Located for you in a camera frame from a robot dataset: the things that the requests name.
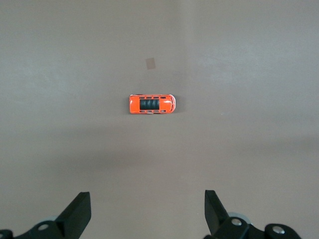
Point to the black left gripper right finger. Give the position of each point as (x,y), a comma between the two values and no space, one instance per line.
(216,214)

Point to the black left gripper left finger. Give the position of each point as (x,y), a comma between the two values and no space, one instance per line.
(74,216)

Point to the orange toy bus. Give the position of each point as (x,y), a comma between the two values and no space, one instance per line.
(133,104)

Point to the brown tape square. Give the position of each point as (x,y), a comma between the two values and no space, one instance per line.
(150,63)

